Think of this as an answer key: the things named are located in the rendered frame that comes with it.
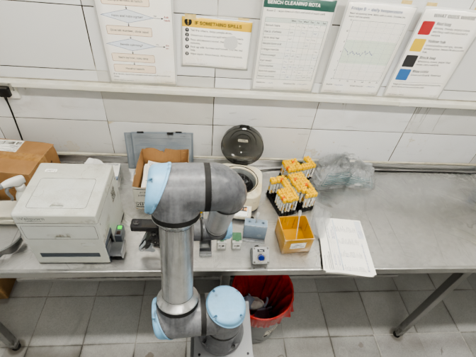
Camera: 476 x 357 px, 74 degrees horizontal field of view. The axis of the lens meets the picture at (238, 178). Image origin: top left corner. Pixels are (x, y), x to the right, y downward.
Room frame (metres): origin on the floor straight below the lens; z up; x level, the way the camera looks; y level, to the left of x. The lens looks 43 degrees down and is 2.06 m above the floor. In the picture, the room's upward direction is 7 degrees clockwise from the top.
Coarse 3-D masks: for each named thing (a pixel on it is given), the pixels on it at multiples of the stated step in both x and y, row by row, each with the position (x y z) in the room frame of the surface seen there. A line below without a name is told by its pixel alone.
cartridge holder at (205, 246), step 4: (208, 240) 0.83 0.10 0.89; (200, 244) 0.81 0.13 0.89; (204, 244) 0.81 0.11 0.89; (208, 244) 0.81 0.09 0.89; (200, 248) 0.78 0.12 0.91; (204, 248) 0.78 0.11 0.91; (208, 248) 0.78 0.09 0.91; (200, 252) 0.77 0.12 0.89; (204, 252) 0.77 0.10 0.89; (208, 252) 0.77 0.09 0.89
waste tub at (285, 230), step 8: (288, 216) 0.96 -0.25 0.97; (296, 216) 0.96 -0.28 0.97; (304, 216) 0.97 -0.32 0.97; (280, 224) 0.91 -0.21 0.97; (288, 224) 0.96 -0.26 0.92; (296, 224) 0.97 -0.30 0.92; (304, 224) 0.96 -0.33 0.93; (280, 232) 0.88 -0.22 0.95; (288, 232) 0.94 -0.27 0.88; (296, 232) 0.94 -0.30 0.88; (304, 232) 0.93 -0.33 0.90; (312, 232) 0.88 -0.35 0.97; (280, 240) 0.86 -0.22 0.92; (288, 240) 0.82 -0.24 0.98; (296, 240) 0.83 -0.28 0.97; (304, 240) 0.84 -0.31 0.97; (312, 240) 0.85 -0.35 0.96; (280, 248) 0.84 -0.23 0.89; (288, 248) 0.83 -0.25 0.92; (296, 248) 0.83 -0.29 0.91; (304, 248) 0.84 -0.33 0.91
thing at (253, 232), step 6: (246, 222) 0.89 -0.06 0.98; (252, 222) 0.89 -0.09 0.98; (258, 222) 0.90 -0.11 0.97; (264, 222) 0.90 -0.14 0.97; (246, 228) 0.88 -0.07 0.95; (252, 228) 0.88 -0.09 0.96; (258, 228) 0.88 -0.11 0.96; (264, 228) 0.88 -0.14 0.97; (246, 234) 0.88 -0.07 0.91; (252, 234) 0.88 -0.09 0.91; (258, 234) 0.88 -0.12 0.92; (264, 234) 0.88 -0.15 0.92; (246, 240) 0.86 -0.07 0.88; (252, 240) 0.87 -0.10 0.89; (258, 240) 0.87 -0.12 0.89; (264, 240) 0.88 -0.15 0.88
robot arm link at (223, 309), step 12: (216, 288) 0.46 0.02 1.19; (228, 288) 0.47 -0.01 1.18; (204, 300) 0.42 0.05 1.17; (216, 300) 0.42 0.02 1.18; (228, 300) 0.43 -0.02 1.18; (240, 300) 0.44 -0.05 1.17; (204, 312) 0.39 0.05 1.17; (216, 312) 0.39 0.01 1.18; (228, 312) 0.40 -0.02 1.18; (240, 312) 0.40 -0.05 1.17; (204, 324) 0.37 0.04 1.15; (216, 324) 0.37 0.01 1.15; (228, 324) 0.37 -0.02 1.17; (240, 324) 0.40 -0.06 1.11; (216, 336) 0.37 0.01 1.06; (228, 336) 0.37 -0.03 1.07
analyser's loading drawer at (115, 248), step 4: (124, 240) 0.75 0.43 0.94; (108, 244) 0.72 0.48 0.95; (112, 244) 0.74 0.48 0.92; (116, 244) 0.74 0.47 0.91; (120, 244) 0.74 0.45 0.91; (124, 244) 0.74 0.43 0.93; (108, 248) 0.71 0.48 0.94; (112, 248) 0.72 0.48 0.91; (116, 248) 0.72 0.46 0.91; (120, 248) 0.73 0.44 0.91; (124, 248) 0.73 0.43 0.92; (112, 252) 0.70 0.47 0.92; (116, 252) 0.70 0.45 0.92; (120, 252) 0.69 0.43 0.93; (124, 252) 0.72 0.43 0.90
